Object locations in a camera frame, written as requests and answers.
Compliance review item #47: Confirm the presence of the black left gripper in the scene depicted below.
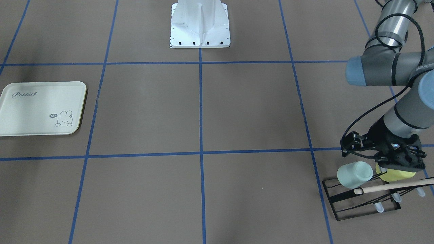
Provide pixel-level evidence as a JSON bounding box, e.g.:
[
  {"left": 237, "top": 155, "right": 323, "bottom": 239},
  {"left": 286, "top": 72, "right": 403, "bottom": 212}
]
[{"left": 363, "top": 119, "right": 427, "bottom": 171}]

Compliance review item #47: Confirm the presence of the light green cup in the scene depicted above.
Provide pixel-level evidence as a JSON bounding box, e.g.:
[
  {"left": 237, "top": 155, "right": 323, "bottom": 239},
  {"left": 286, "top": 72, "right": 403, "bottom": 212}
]
[{"left": 337, "top": 161, "right": 373, "bottom": 189}]

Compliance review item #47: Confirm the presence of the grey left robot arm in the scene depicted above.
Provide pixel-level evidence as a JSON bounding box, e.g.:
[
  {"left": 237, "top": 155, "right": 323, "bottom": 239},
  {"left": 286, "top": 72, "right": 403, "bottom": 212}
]
[{"left": 340, "top": 0, "right": 434, "bottom": 172}]

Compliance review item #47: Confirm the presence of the yellow cup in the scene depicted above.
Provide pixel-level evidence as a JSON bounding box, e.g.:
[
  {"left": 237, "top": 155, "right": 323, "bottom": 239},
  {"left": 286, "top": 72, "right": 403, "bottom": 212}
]
[{"left": 375, "top": 163, "right": 416, "bottom": 182}]

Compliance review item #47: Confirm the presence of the cream rabbit print tray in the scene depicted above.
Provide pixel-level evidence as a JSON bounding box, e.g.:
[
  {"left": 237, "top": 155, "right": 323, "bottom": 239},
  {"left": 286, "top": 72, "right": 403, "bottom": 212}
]
[{"left": 0, "top": 81, "right": 87, "bottom": 137}]

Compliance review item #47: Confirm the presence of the wooden rack handle rod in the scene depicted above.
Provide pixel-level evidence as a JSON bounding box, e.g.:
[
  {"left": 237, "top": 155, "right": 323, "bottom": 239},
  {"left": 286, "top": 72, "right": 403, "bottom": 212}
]
[{"left": 353, "top": 178, "right": 434, "bottom": 195}]

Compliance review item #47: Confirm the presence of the black wire cup rack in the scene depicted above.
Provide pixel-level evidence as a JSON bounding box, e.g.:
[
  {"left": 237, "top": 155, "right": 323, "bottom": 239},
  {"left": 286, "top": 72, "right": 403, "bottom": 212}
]
[{"left": 322, "top": 173, "right": 433, "bottom": 221}]

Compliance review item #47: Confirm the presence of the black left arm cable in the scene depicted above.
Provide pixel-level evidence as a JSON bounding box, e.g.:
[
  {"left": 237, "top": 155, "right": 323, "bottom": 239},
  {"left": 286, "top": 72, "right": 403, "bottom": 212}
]
[{"left": 340, "top": 0, "right": 426, "bottom": 160}]

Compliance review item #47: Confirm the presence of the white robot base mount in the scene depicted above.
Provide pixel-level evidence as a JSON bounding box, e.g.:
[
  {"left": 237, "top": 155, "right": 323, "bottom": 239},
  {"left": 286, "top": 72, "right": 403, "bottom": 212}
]
[{"left": 170, "top": 0, "right": 231, "bottom": 48}]

